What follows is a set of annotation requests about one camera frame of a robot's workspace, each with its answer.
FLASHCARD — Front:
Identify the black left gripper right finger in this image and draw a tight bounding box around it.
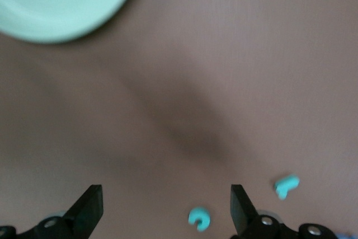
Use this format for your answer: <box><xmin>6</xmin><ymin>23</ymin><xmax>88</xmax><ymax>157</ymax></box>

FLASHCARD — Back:
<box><xmin>230</xmin><ymin>184</ymin><xmax>299</xmax><ymax>239</ymax></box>

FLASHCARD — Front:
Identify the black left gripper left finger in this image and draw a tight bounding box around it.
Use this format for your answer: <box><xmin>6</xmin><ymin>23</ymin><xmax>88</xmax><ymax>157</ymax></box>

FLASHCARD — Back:
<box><xmin>16</xmin><ymin>184</ymin><xmax>103</xmax><ymax>239</ymax></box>

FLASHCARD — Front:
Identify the teal foam letter c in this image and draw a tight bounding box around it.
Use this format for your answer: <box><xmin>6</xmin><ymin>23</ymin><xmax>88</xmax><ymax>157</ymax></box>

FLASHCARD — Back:
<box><xmin>187</xmin><ymin>207</ymin><xmax>210</xmax><ymax>231</ymax></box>

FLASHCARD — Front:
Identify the teal foam letter l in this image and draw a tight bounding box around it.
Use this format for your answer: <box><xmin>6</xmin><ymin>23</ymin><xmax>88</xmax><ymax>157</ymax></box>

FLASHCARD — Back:
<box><xmin>273</xmin><ymin>175</ymin><xmax>300</xmax><ymax>200</ymax></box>

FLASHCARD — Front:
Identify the brown table cover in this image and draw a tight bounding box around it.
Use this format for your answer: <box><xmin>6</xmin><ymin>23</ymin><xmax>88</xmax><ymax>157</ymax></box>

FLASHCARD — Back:
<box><xmin>0</xmin><ymin>0</ymin><xmax>358</xmax><ymax>239</ymax></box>

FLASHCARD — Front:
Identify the light green plate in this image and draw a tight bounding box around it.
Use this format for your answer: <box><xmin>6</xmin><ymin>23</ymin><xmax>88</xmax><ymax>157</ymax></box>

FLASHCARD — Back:
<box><xmin>0</xmin><ymin>0</ymin><xmax>142</xmax><ymax>44</ymax></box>

